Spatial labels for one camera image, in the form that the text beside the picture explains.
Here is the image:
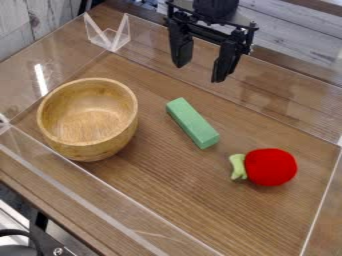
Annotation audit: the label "wooden bowl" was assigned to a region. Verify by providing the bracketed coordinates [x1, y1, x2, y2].
[37, 77, 138, 162]

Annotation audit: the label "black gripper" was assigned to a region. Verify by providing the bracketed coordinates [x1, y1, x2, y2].
[166, 0, 260, 83]

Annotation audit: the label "red plush tomato green stem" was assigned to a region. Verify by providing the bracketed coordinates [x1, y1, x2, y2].
[229, 148, 298, 186]

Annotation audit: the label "clear acrylic tray walls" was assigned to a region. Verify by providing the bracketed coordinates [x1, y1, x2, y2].
[0, 7, 342, 256]

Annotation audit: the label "green rectangular block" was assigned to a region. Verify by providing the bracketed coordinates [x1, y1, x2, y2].
[166, 98, 221, 150]

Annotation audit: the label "black cable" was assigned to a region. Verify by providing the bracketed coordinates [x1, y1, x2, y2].
[0, 228, 46, 256]

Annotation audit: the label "black metal table bracket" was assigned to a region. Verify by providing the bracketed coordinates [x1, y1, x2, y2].
[30, 212, 77, 256]

